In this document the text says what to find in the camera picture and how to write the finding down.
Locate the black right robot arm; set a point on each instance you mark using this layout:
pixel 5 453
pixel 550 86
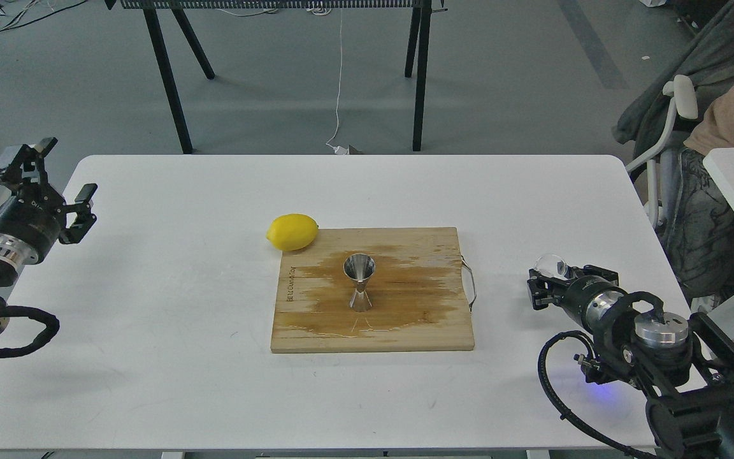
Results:
pixel 684 366

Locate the yellow lemon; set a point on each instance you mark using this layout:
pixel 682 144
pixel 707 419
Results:
pixel 292 232

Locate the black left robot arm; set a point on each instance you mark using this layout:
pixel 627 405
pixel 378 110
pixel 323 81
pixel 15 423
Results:
pixel 13 256

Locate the white office chair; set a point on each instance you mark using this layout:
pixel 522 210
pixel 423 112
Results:
pixel 682 107

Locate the wooden cutting board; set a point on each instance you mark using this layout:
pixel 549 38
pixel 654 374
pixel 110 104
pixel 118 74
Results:
pixel 417 295

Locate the steel double jigger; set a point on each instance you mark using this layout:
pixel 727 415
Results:
pixel 359 268

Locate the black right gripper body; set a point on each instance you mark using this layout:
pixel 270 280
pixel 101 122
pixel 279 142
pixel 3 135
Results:
pixel 587 299

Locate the seated person in tan shirt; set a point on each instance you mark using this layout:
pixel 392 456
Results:
pixel 698 237

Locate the black metal frame table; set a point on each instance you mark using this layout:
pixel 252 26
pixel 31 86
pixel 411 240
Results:
pixel 233 58

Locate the small clear glass beaker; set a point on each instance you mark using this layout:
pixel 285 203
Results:
pixel 552 266

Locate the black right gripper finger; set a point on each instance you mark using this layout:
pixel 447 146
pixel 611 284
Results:
pixel 545 290
pixel 593 274

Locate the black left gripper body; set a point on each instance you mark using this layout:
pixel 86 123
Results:
pixel 33 225

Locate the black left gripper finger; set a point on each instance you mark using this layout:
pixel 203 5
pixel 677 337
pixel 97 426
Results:
pixel 84 217
pixel 23 172

